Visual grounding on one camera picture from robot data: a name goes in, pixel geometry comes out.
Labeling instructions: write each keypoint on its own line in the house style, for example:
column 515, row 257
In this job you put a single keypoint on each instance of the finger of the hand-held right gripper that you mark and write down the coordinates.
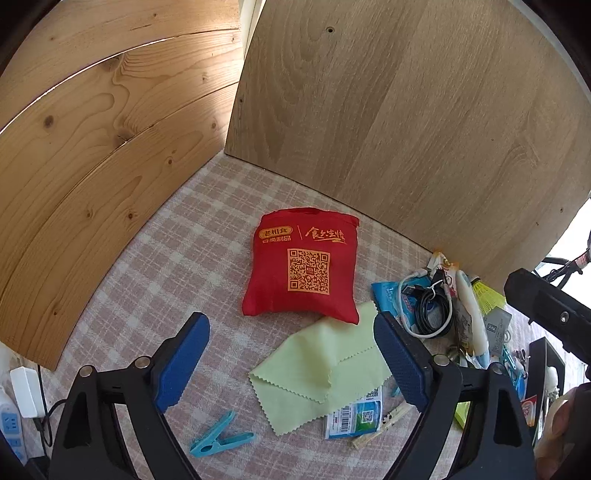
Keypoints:
column 565, row 266
column 554, row 314

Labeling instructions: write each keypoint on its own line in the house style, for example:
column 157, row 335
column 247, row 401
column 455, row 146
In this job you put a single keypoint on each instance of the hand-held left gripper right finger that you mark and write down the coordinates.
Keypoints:
column 401, row 364

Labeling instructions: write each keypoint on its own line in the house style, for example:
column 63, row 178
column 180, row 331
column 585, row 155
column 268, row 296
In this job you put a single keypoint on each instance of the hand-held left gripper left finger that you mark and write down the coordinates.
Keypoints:
column 180, row 362

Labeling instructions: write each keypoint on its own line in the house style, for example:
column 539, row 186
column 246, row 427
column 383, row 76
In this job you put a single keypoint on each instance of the light green cleaning cloth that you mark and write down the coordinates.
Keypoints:
column 318, row 364

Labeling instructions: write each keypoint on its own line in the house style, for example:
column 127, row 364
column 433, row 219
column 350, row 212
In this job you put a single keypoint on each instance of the person's right hand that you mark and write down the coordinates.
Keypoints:
column 570, row 415

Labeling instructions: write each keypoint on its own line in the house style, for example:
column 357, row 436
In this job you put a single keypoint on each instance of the black box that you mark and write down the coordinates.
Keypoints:
column 540, row 364

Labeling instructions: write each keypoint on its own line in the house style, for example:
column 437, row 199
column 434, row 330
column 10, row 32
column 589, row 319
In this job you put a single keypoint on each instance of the grey card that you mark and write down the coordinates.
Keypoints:
column 497, row 325

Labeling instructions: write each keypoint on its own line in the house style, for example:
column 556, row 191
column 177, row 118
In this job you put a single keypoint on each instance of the yellow shuttlecock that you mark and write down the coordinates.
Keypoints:
column 490, row 295

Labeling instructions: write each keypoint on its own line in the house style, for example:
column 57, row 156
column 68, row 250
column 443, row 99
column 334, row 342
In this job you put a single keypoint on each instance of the small blue clothespin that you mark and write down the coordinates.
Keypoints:
column 510, row 364

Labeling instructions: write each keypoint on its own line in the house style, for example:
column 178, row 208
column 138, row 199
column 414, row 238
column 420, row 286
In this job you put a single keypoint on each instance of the wooden clothespin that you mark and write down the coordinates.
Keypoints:
column 376, row 427

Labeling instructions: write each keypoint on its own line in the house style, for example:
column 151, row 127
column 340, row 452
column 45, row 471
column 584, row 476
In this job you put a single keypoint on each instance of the blue wet wipe packet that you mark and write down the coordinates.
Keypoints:
column 390, row 297

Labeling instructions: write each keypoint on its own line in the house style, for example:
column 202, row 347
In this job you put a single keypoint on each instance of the white blue label card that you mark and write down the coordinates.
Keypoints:
column 355, row 415

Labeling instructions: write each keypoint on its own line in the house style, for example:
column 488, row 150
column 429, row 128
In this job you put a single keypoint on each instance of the green paper piece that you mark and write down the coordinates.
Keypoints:
column 461, row 413

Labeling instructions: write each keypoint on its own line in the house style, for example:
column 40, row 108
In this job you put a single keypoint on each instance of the white long plastic tube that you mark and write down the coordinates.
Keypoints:
column 472, row 314

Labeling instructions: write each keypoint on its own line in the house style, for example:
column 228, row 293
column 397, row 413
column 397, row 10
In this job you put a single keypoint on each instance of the blue plastic clothespin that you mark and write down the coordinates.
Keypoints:
column 217, row 436

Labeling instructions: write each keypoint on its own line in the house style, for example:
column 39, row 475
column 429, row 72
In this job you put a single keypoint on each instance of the red white packet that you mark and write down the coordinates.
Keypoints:
column 530, row 408

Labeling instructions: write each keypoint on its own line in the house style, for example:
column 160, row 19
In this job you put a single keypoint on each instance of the pink plaid blanket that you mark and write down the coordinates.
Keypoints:
column 194, row 258

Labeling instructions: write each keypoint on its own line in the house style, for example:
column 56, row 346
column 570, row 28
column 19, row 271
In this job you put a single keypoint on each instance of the white power adapter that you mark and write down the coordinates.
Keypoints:
column 27, row 387

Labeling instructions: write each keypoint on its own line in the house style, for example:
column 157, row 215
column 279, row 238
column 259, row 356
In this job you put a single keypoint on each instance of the white power strip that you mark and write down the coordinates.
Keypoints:
column 11, row 424

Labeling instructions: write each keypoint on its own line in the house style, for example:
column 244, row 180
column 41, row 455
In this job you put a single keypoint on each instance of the light oak wood board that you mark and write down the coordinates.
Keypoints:
column 406, row 138

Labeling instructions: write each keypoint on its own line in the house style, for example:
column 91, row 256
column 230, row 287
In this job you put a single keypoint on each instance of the pine wood slat panel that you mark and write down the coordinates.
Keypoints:
column 101, row 152

